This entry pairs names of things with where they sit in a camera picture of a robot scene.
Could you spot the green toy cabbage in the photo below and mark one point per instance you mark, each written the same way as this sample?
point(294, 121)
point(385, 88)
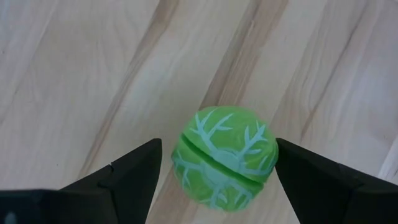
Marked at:
point(224, 161)

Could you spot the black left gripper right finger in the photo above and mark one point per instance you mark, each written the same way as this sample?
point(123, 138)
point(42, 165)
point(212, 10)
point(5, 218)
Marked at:
point(326, 193)

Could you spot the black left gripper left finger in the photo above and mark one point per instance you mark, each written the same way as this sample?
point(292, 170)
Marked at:
point(133, 186)

